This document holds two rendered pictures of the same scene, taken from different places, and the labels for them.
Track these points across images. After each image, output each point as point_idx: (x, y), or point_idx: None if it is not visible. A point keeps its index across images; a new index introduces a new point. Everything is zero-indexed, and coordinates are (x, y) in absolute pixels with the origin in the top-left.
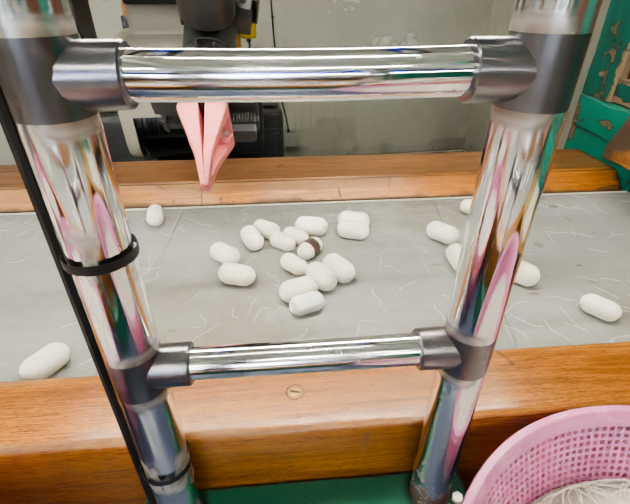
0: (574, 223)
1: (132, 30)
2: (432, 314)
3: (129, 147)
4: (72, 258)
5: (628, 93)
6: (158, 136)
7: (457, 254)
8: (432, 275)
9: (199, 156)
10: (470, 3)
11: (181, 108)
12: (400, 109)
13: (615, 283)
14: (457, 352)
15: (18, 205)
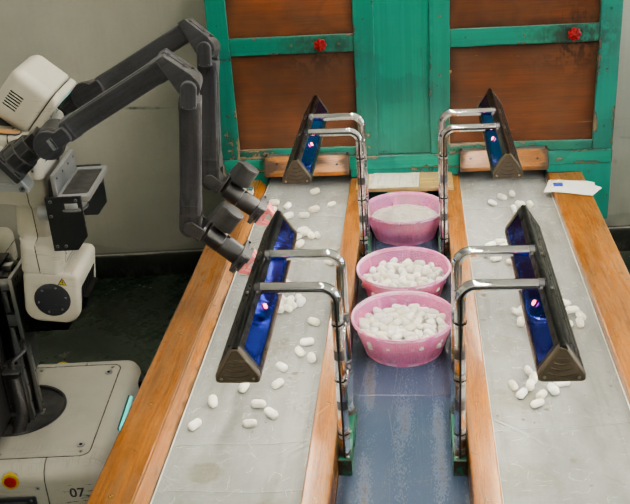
0: (286, 198)
1: (49, 234)
2: (324, 223)
3: (79, 311)
4: (365, 198)
5: (247, 154)
6: (87, 292)
7: (305, 213)
8: (307, 221)
9: None
10: None
11: (269, 208)
12: None
13: (320, 201)
14: (367, 198)
15: (226, 288)
